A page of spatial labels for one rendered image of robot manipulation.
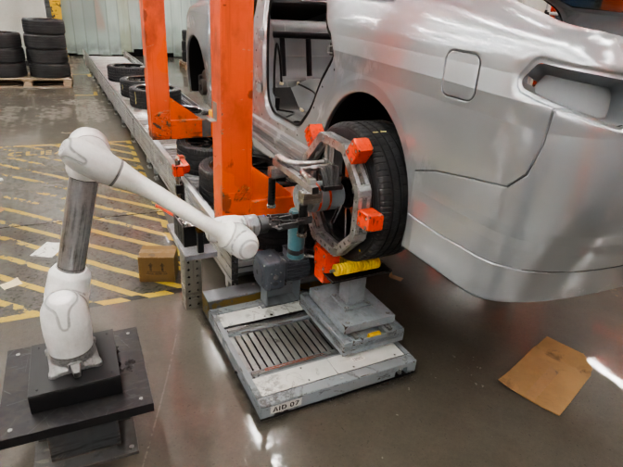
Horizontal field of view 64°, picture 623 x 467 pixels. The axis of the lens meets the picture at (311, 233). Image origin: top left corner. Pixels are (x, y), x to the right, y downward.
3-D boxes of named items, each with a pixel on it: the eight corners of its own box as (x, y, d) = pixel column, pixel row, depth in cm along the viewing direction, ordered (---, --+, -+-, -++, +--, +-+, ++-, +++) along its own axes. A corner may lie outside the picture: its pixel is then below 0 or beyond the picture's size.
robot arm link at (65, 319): (45, 364, 177) (33, 313, 168) (47, 334, 192) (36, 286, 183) (95, 354, 183) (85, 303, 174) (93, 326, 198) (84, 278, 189)
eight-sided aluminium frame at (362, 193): (362, 271, 225) (376, 153, 202) (349, 273, 222) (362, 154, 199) (309, 223, 268) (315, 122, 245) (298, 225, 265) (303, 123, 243)
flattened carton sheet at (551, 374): (598, 366, 266) (600, 361, 264) (558, 417, 229) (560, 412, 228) (542, 339, 284) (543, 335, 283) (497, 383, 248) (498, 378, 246)
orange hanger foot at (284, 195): (335, 217, 294) (340, 160, 279) (250, 229, 271) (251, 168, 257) (322, 207, 307) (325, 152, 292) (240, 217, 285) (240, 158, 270)
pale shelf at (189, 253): (217, 256, 262) (217, 251, 260) (184, 261, 254) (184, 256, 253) (196, 224, 296) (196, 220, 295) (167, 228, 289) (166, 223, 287)
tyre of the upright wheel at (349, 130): (445, 227, 209) (397, 91, 225) (400, 235, 199) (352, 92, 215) (371, 270, 267) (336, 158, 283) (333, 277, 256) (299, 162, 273)
